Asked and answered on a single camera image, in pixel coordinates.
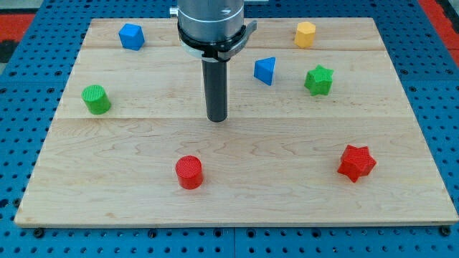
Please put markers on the blue triangle block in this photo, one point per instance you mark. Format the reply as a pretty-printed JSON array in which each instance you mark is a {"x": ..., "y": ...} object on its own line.
[{"x": 264, "y": 70}]

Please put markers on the yellow hexagon block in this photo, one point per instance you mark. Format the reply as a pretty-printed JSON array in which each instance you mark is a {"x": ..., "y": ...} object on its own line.
[{"x": 305, "y": 34}]

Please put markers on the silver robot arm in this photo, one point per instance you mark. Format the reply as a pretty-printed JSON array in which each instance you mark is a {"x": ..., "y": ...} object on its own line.
[{"x": 210, "y": 20}]

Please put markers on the green cylinder block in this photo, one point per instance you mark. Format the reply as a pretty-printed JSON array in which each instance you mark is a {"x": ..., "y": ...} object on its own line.
[{"x": 96, "y": 99}]

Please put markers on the green star block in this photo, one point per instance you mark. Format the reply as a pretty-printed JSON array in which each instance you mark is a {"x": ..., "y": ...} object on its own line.
[{"x": 319, "y": 80}]

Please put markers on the blue cube block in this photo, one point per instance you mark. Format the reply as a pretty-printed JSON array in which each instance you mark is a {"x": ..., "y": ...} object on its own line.
[{"x": 131, "y": 36}]

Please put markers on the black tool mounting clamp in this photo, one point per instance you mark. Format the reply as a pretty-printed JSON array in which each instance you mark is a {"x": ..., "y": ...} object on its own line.
[{"x": 221, "y": 51}]

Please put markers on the red star block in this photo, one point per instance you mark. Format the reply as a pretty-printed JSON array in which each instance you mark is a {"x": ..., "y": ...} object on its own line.
[{"x": 356, "y": 162}]

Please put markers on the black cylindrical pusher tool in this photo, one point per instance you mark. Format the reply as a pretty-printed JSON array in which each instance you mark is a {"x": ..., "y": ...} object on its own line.
[{"x": 215, "y": 90}]

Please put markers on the red cylinder block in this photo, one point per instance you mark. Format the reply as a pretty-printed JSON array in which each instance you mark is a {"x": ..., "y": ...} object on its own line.
[{"x": 189, "y": 172}]

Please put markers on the wooden board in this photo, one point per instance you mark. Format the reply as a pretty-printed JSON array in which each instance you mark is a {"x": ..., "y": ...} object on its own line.
[{"x": 272, "y": 163}]

